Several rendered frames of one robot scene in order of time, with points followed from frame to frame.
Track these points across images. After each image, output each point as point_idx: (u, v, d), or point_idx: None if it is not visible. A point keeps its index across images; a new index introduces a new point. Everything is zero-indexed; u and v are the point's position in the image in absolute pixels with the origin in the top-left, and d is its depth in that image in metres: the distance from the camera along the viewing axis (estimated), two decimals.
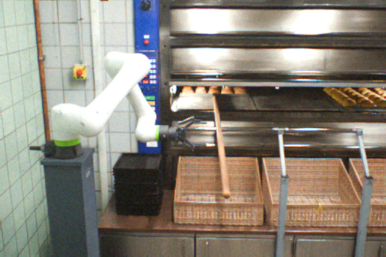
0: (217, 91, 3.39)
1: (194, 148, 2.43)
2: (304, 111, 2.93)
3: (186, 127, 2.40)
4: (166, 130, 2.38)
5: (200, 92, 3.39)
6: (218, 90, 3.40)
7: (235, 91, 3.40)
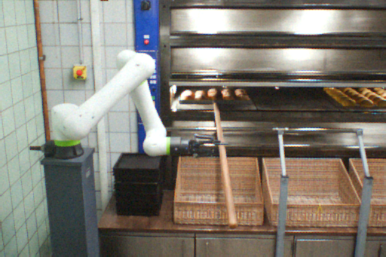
0: (218, 98, 3.16)
1: (213, 153, 2.18)
2: (304, 111, 2.93)
3: (202, 143, 2.17)
4: (179, 143, 2.14)
5: (200, 99, 3.16)
6: (219, 97, 3.17)
7: (237, 98, 3.17)
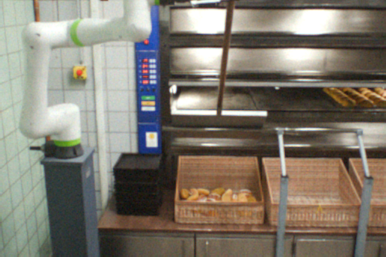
0: None
1: None
2: (304, 111, 2.93)
3: None
4: None
5: None
6: None
7: (252, 196, 2.90)
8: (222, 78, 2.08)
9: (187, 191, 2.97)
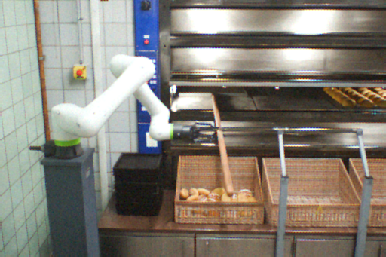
0: None
1: (212, 138, 2.42)
2: (304, 111, 2.93)
3: (202, 130, 2.41)
4: (181, 129, 2.38)
5: None
6: None
7: (252, 196, 2.90)
8: None
9: (187, 191, 2.97)
